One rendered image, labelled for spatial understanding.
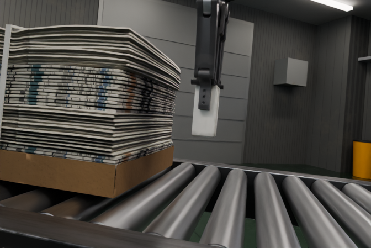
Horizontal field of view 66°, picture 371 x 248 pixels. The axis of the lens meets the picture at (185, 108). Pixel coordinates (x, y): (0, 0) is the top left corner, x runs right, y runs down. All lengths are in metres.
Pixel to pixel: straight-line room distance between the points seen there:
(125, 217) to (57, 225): 0.08
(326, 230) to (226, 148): 5.54
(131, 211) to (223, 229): 0.12
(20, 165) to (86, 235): 0.19
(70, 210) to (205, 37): 0.27
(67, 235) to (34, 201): 0.13
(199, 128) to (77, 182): 0.18
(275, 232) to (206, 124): 0.15
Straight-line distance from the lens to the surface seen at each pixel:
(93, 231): 0.32
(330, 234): 0.40
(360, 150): 6.51
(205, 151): 5.69
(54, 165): 0.44
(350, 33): 7.07
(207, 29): 0.36
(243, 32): 6.25
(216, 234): 0.33
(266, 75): 6.52
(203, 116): 0.38
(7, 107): 0.49
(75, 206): 0.40
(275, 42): 6.78
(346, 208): 0.55
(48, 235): 0.32
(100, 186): 0.40
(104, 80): 0.40
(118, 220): 0.36
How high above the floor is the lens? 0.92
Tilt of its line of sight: 1 degrees up
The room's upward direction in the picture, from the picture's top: 5 degrees clockwise
